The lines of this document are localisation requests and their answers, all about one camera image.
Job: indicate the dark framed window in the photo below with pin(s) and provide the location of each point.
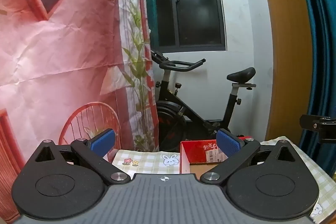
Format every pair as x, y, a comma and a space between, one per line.
197, 16

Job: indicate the black exercise bike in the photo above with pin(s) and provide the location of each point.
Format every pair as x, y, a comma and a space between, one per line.
170, 106

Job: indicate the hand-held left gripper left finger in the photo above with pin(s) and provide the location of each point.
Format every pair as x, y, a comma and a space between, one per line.
103, 138

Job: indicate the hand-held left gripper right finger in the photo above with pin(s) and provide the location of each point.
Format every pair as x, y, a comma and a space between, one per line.
227, 144

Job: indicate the green checked tablecloth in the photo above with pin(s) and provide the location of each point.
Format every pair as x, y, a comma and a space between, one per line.
147, 159

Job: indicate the red strawberry print box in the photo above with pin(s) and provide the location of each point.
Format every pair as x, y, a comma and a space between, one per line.
194, 153

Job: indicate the blue curtain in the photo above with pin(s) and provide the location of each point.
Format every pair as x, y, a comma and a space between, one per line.
325, 29

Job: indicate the pink printed backdrop cloth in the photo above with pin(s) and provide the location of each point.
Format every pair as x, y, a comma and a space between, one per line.
65, 56

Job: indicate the wooden door panel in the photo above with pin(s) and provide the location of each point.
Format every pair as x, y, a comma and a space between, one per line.
288, 56

